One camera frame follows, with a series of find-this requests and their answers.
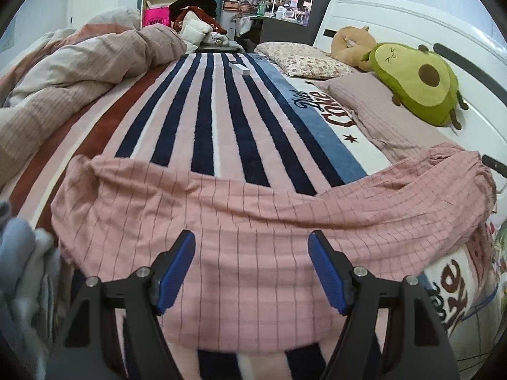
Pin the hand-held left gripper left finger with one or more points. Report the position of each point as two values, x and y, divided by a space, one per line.
175 273

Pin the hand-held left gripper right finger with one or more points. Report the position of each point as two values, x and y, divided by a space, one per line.
328 271

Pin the pink checked pants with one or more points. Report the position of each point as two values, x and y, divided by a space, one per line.
253 221

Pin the light blue cloth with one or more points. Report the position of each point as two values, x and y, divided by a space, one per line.
23 285

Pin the striped printed blanket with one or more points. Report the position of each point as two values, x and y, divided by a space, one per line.
222 126

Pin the pink striped pillow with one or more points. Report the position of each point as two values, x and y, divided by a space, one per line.
384 114

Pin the green avocado plush toy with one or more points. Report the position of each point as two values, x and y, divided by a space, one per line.
420 81

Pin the floral pillow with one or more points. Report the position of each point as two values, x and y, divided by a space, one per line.
305 60

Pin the small white box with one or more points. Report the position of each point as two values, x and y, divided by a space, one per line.
240 67

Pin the beige pink striped duvet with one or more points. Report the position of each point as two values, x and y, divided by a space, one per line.
67 75

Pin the tan plush toy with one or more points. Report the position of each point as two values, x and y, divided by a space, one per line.
352 45

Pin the pile of clothes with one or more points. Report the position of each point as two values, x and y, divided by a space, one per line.
198 19

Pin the pink bag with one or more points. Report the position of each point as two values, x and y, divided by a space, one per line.
155 16

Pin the white headboard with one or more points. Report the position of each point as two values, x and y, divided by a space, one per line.
431 27

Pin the grey shelf unit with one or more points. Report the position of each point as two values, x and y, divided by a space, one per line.
293 4

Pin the grey desk with clutter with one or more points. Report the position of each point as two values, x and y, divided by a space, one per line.
261 8

